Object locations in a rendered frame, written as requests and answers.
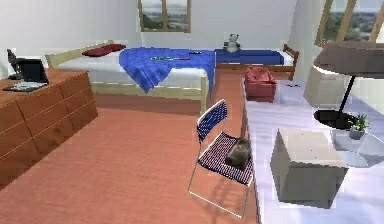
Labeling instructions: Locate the blue mesh chair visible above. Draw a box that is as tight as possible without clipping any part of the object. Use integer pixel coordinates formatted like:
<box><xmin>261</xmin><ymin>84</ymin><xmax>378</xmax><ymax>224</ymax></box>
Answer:
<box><xmin>187</xmin><ymin>98</ymin><xmax>255</xmax><ymax>220</ymax></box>

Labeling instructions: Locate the blue blanket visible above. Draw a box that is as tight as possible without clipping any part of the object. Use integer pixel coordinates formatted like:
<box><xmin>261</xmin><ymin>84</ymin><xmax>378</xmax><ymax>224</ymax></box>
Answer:
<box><xmin>118</xmin><ymin>46</ymin><xmax>217</xmax><ymax>95</ymax></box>

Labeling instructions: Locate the dark brown bag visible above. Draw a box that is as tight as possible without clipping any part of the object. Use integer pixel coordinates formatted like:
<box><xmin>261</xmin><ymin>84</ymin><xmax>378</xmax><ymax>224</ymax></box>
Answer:
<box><xmin>224</xmin><ymin>137</ymin><xmax>252</xmax><ymax>169</ymax></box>

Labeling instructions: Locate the grey teddy bear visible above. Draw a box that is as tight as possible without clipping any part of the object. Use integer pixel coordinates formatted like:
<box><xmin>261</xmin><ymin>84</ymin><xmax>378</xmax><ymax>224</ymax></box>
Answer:
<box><xmin>223</xmin><ymin>32</ymin><xmax>242</xmax><ymax>54</ymax></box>

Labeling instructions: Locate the dark wooden bed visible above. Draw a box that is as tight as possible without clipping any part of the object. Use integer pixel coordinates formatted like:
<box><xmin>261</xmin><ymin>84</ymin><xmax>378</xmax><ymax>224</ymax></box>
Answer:
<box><xmin>213</xmin><ymin>43</ymin><xmax>300</xmax><ymax>81</ymax></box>

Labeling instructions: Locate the light wooden bed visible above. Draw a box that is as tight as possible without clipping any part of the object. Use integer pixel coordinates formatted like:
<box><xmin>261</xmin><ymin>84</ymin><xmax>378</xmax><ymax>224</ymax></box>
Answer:
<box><xmin>44</xmin><ymin>39</ymin><xmax>210</xmax><ymax>114</ymax></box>

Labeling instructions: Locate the wooden framed window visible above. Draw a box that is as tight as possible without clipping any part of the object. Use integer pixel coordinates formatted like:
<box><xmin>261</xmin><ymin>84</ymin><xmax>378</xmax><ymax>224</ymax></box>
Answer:
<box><xmin>314</xmin><ymin>0</ymin><xmax>384</xmax><ymax>47</ymax></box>
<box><xmin>137</xmin><ymin>0</ymin><xmax>192</xmax><ymax>34</ymax></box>

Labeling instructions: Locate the dark red pillow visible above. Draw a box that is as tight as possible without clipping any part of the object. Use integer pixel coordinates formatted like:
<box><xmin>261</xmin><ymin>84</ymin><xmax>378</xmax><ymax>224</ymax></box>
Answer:
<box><xmin>81</xmin><ymin>43</ymin><xmax>127</xmax><ymax>58</ymax></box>

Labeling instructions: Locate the white desk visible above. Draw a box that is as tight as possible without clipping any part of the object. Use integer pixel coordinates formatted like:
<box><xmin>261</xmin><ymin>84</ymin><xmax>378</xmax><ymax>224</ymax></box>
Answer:
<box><xmin>242</xmin><ymin>79</ymin><xmax>384</xmax><ymax>224</ymax></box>

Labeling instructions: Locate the grey cardboard box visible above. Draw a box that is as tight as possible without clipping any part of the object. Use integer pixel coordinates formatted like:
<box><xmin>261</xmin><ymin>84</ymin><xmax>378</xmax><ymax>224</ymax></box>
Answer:
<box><xmin>269</xmin><ymin>128</ymin><xmax>350</xmax><ymax>210</ymax></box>

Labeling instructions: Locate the beige cardboard box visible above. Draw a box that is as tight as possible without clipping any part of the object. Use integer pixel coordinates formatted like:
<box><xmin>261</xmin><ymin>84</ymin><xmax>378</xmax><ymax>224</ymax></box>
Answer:
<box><xmin>302</xmin><ymin>65</ymin><xmax>354</xmax><ymax>110</ymax></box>

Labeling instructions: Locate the brown wooden chest of drawers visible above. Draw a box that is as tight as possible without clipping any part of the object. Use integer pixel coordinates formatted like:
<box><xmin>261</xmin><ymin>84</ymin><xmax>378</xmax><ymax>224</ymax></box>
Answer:
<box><xmin>0</xmin><ymin>68</ymin><xmax>99</xmax><ymax>192</ymax></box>

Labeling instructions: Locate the small green potted plant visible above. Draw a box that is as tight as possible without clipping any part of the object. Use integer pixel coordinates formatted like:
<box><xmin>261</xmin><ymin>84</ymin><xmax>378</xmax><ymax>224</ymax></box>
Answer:
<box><xmin>348</xmin><ymin>113</ymin><xmax>370</xmax><ymax>141</ymax></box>

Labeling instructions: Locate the black open laptop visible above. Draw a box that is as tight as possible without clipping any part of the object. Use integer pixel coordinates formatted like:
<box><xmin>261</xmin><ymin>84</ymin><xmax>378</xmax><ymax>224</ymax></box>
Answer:
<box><xmin>2</xmin><ymin>58</ymin><xmax>50</xmax><ymax>93</ymax></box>

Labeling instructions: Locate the black desk lamp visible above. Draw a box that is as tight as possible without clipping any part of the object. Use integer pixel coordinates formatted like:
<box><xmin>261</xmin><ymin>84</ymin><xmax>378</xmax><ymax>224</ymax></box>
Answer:
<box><xmin>6</xmin><ymin>48</ymin><xmax>25</xmax><ymax>81</ymax></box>

